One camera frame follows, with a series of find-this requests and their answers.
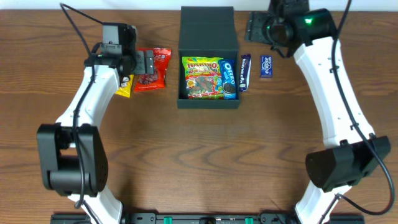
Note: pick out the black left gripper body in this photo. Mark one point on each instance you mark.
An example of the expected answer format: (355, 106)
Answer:
(148, 62)

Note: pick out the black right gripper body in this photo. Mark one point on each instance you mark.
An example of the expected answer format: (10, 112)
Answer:
(257, 26)

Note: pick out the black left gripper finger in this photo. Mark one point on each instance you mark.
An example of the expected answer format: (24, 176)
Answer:
(140, 68)
(149, 61)

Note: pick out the red Hacks candy bag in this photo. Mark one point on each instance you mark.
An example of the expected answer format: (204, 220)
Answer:
(156, 80)

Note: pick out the yellow Hacks candy bag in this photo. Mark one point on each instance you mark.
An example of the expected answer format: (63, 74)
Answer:
(125, 86)

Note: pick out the blue Dairy Milk chocolate bar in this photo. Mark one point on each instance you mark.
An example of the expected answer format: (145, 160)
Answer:
(245, 72)

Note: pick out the blue Eclipse mints box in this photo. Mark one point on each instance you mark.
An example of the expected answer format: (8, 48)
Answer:
(266, 66)

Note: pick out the blue Oreo cookie pack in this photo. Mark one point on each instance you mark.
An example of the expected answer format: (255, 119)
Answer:
(228, 79)

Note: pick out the Haribo worms candy bag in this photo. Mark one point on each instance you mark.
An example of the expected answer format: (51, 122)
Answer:
(203, 77)

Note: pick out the black box with lid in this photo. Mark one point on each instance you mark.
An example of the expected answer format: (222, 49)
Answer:
(207, 32)

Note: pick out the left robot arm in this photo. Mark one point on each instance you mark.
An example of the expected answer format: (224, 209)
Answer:
(72, 157)

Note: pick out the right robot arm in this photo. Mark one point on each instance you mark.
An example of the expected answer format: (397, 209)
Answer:
(352, 150)

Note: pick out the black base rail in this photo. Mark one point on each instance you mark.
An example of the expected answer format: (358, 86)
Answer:
(151, 218)

